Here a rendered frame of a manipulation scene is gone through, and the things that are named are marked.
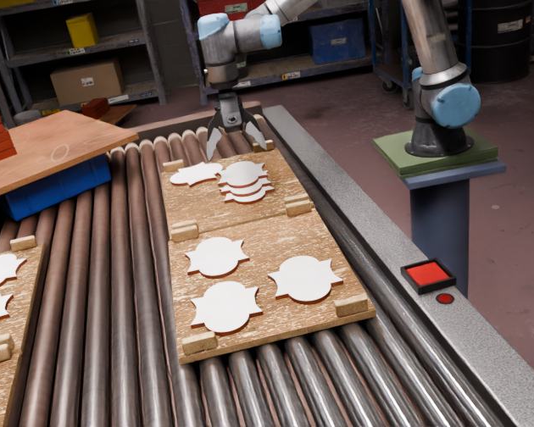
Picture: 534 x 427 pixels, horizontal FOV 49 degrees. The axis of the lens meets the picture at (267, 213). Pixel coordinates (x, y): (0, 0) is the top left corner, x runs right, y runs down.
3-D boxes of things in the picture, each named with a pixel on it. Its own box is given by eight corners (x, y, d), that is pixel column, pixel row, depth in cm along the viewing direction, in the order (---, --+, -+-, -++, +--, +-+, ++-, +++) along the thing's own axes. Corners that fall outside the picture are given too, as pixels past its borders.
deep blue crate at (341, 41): (358, 48, 590) (355, 10, 573) (366, 57, 554) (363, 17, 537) (309, 56, 591) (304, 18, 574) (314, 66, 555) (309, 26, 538)
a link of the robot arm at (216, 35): (230, 15, 134) (193, 21, 134) (238, 63, 139) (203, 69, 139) (230, 10, 141) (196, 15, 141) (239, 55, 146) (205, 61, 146)
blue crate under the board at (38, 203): (70, 158, 197) (61, 131, 192) (115, 180, 175) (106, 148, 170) (-22, 196, 180) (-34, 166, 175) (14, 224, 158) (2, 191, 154)
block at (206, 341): (218, 341, 101) (214, 329, 99) (219, 347, 99) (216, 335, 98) (183, 349, 100) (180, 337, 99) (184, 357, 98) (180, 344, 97)
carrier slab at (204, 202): (277, 151, 176) (276, 146, 175) (315, 210, 140) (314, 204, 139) (162, 177, 172) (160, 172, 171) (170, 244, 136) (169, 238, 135)
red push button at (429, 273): (435, 267, 113) (434, 261, 113) (450, 284, 108) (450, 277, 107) (406, 274, 113) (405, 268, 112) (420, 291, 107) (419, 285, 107)
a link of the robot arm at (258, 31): (276, 9, 145) (233, 16, 145) (279, 14, 134) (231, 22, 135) (281, 41, 148) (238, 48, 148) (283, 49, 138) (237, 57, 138)
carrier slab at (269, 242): (315, 213, 138) (314, 207, 138) (377, 316, 102) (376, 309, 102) (169, 246, 135) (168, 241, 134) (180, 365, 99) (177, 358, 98)
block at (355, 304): (366, 304, 103) (364, 291, 102) (369, 311, 102) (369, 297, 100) (334, 313, 103) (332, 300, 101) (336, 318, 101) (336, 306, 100)
